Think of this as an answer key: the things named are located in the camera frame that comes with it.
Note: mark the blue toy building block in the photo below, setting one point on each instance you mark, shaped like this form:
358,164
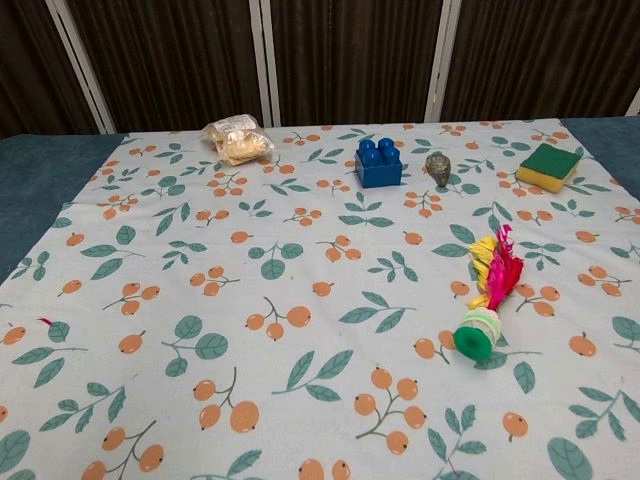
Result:
377,167

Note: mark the yellow sponge with green pad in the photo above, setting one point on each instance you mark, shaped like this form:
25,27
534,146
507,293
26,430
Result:
547,160

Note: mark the dark screen panel white frame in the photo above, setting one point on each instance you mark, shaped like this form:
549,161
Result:
175,60
350,60
25,60
540,60

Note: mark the floral tablecloth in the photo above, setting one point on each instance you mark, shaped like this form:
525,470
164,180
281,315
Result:
300,280

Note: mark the feather shuttlecock green base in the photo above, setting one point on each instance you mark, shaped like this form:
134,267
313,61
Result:
472,340

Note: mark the grey metallic teardrop object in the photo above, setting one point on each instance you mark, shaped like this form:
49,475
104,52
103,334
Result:
439,167

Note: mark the clear bag of snacks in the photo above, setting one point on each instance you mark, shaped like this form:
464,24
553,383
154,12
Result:
240,145

